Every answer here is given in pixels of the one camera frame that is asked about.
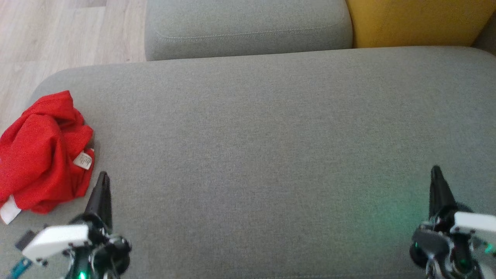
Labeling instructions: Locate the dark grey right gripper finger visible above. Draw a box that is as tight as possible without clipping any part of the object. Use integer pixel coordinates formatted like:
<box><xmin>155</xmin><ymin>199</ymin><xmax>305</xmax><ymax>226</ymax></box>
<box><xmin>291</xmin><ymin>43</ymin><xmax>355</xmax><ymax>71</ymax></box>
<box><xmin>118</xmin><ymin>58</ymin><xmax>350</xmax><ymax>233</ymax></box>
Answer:
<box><xmin>439</xmin><ymin>169</ymin><xmax>458</xmax><ymax>217</ymax></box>
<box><xmin>429</xmin><ymin>166</ymin><xmax>439</xmax><ymax>220</ymax></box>

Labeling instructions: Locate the red Bulls 23 jersey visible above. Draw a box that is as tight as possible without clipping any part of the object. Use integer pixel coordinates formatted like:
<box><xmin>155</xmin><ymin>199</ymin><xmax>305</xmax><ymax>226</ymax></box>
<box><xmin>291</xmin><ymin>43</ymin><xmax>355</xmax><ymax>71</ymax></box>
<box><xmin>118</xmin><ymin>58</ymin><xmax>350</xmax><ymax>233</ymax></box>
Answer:
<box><xmin>0</xmin><ymin>90</ymin><xmax>96</xmax><ymax>225</ymax></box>

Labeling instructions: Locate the wide yellow sofa backrest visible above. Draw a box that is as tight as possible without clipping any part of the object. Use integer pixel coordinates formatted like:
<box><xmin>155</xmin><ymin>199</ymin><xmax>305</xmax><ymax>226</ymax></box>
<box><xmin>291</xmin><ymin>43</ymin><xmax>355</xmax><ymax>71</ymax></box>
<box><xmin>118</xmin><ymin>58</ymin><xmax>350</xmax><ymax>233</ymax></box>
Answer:
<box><xmin>346</xmin><ymin>0</ymin><xmax>496</xmax><ymax>49</ymax></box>

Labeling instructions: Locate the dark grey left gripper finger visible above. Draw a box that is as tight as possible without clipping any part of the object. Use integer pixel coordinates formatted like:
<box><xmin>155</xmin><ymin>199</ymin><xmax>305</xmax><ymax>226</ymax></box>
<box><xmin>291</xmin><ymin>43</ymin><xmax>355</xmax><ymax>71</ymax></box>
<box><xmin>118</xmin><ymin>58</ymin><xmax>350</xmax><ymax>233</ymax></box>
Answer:
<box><xmin>104</xmin><ymin>172</ymin><xmax>113</xmax><ymax>230</ymax></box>
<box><xmin>84</xmin><ymin>172</ymin><xmax>104</xmax><ymax>224</ymax></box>

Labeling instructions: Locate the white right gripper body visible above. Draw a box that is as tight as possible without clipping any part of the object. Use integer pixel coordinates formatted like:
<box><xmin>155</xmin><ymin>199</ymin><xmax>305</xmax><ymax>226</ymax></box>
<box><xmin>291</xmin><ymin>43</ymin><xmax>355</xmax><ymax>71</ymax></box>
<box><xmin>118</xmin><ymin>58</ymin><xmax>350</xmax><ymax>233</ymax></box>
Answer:
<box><xmin>410</xmin><ymin>209</ymin><xmax>496</xmax><ymax>261</ymax></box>

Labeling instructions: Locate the grey sofa back cushion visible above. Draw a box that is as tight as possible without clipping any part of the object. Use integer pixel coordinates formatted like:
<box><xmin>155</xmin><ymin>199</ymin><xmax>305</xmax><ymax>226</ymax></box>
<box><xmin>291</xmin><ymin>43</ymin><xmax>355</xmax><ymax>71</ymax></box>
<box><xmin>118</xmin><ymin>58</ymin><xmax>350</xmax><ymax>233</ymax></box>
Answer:
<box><xmin>145</xmin><ymin>0</ymin><xmax>353</xmax><ymax>62</ymax></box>

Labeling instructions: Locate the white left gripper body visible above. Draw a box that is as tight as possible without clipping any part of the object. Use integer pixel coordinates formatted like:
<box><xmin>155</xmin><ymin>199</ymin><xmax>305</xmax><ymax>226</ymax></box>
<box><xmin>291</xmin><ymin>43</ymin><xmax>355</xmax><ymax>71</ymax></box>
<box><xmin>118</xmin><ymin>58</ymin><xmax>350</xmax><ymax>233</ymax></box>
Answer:
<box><xmin>22</xmin><ymin>214</ymin><xmax>131</xmax><ymax>272</ymax></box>

